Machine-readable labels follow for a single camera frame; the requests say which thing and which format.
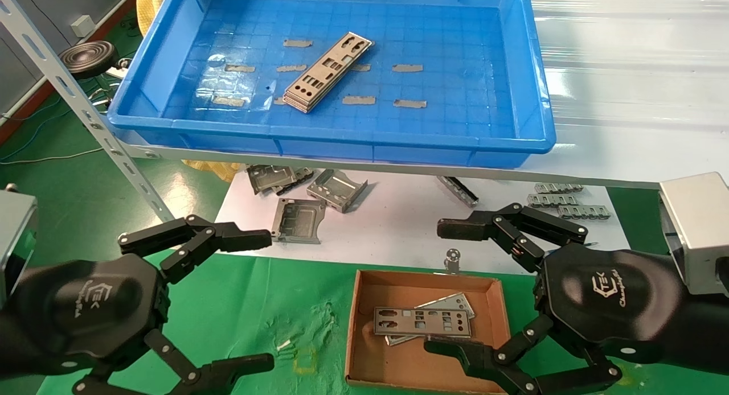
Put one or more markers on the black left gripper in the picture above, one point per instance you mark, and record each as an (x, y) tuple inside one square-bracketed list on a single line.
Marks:
[(85, 309)]

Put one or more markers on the silver IO shield plate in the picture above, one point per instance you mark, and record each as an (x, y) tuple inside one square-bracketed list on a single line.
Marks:
[(398, 326), (296, 104), (455, 301)]

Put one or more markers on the flat silver metal frame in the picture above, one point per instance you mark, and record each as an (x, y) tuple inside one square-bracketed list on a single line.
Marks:
[(296, 221)]

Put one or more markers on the grey slotted rack post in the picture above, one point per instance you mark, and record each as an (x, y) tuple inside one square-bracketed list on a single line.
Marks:
[(77, 102)]

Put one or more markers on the small white floor object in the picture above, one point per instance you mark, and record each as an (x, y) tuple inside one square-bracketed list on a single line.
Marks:
[(117, 71)]

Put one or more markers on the blue plastic tray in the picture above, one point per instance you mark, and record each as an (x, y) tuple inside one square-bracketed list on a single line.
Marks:
[(455, 127)]

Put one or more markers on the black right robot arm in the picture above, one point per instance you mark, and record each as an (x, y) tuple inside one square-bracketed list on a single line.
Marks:
[(706, 332)]

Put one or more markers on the black round disc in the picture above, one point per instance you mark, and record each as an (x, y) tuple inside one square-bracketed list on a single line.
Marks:
[(88, 58)]

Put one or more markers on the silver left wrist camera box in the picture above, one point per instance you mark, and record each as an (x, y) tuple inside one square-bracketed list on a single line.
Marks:
[(14, 235)]

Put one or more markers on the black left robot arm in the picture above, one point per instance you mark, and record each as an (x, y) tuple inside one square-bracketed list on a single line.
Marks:
[(7, 344)]

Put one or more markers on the open silver metal housing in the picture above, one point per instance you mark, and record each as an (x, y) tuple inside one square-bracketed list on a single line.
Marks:
[(336, 190)]

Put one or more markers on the silver metal cage part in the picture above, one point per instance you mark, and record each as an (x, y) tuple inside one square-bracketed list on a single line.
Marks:
[(302, 176), (267, 179)]

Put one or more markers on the small white scrap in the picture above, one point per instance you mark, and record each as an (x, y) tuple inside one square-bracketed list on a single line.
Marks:
[(283, 345)]

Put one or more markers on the brown cardboard box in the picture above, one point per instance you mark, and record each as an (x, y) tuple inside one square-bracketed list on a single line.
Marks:
[(387, 366)]

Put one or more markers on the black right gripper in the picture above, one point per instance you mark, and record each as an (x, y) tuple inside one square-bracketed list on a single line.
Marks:
[(609, 292)]

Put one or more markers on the white wall socket box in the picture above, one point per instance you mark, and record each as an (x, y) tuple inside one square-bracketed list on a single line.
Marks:
[(82, 25)]

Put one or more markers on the stack of metal plates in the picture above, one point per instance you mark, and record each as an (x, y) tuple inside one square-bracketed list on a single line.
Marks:
[(342, 51), (296, 107)]

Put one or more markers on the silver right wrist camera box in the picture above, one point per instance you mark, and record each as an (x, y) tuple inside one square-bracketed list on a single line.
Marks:
[(697, 224)]

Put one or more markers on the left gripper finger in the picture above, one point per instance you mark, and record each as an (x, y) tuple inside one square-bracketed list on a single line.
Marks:
[(239, 239)]

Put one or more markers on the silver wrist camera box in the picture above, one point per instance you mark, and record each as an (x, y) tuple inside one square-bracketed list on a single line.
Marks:
[(14, 235), (697, 224)]

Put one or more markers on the silver connector row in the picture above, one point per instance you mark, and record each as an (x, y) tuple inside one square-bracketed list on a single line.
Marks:
[(584, 212), (558, 188), (552, 200)]

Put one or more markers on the long silver metal bar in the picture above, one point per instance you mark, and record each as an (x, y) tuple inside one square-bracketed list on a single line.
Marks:
[(458, 192)]

